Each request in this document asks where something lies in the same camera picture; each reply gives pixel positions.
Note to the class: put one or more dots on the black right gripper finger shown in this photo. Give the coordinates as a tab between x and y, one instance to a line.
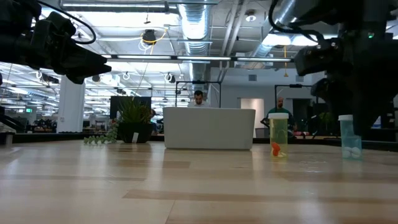
371	105
328	95

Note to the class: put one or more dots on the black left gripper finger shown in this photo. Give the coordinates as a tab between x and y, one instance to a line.
87	65

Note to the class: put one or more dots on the blue pill bottle white pills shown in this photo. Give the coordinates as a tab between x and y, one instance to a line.
349	146

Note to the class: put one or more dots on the white rectangular basket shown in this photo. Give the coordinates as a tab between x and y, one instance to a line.
209	128

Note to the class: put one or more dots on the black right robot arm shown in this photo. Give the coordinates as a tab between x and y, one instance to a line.
351	15

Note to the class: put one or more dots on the yellow pill bottle orange pills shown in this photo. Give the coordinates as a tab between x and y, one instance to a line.
278	133

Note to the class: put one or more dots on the round green bush plant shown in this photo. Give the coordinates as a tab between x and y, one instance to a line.
325	119

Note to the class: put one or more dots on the white pillar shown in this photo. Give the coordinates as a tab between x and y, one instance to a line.
71	105

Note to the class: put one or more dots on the person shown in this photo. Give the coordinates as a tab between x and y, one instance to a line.
281	109
198	99

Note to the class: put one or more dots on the black display panel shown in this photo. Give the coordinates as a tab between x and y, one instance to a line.
116	104

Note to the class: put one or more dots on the green succulent strand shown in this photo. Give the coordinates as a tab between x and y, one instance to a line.
99	138

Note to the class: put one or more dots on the green plant in black pot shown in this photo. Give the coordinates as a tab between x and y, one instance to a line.
134	123

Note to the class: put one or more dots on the long ceiling light strip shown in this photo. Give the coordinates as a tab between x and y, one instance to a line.
202	58

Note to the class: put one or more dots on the black metal frame stand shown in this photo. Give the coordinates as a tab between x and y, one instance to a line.
198	83
292	86

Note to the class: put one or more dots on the silver ceiling duct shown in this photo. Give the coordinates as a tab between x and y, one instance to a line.
194	21

